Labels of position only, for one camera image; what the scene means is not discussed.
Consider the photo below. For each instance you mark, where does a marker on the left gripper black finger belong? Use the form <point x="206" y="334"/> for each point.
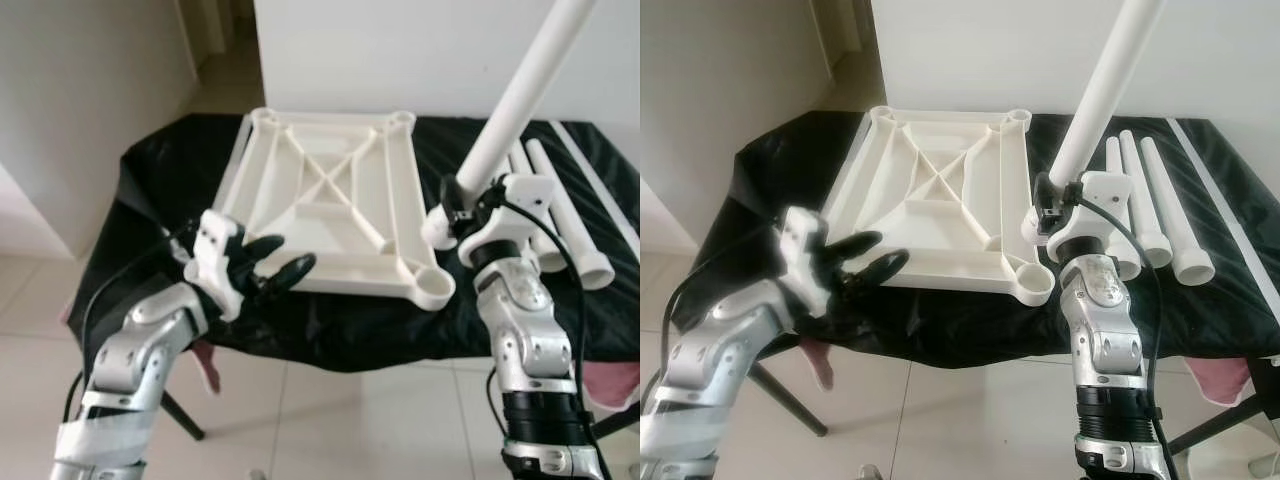
<point x="860" y="243"/>
<point x="888" y="268"/>
<point x="297" y="270"/>
<point x="265" y="247"/>

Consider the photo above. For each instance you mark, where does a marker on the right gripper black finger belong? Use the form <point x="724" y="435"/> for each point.
<point x="457" y="208"/>
<point x="1045" y="205"/>

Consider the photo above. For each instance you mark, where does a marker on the black metal stand leg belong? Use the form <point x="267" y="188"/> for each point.
<point x="1220" y="425"/>
<point x="615" y="422"/>
<point x="185" y="418"/>
<point x="790" y="400"/>

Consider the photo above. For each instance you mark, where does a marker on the white round stand base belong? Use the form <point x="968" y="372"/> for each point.
<point x="1240" y="465"/>

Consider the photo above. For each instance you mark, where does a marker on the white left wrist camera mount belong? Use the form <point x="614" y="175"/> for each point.
<point x="213" y="260"/>
<point x="805" y="255"/>

